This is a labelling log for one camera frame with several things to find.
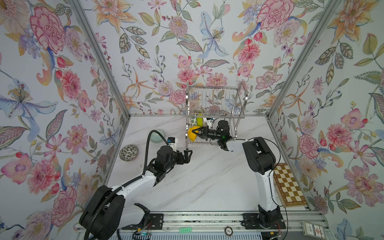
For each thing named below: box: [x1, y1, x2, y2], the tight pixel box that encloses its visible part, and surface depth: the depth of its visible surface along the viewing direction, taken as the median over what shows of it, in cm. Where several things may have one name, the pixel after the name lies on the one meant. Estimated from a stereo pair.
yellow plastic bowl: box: [187, 125, 201, 142], surface depth 95 cm
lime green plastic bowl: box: [196, 113, 204, 127], surface depth 102 cm
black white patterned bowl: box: [119, 144, 139, 162], surface depth 100 cm
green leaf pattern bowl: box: [189, 117, 197, 127], surface depth 103 cm
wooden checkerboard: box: [273, 163, 308, 207], surface depth 84 cm
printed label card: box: [300, 221, 327, 240], surface depth 72 cm
